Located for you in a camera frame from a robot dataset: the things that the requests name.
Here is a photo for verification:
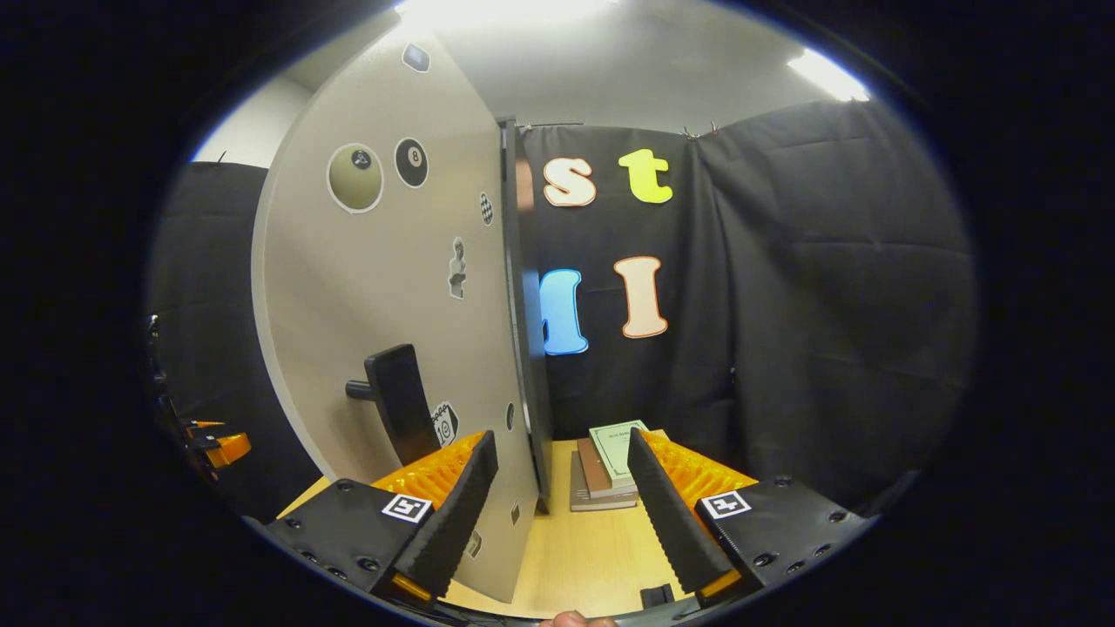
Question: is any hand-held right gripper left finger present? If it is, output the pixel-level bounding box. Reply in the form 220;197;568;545
261;429;499;606

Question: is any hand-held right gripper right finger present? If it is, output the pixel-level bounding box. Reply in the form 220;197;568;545
627;427;876;608

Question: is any black door handle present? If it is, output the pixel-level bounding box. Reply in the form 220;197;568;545
346;344;443;467

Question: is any dark grey cabinet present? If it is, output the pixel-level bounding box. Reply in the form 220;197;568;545
498;118;555;515

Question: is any grey cabinet door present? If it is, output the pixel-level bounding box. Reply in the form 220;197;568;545
251;26;541;603

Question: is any brown book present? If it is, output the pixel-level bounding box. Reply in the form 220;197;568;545
577;435;641;500

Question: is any black backdrop cloth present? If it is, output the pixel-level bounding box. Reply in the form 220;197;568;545
144;100;976;523

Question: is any small ceiling light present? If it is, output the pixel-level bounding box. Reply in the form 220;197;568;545
788;48;872;103

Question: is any long ceiling light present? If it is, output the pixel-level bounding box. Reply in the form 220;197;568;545
396;0;621;36

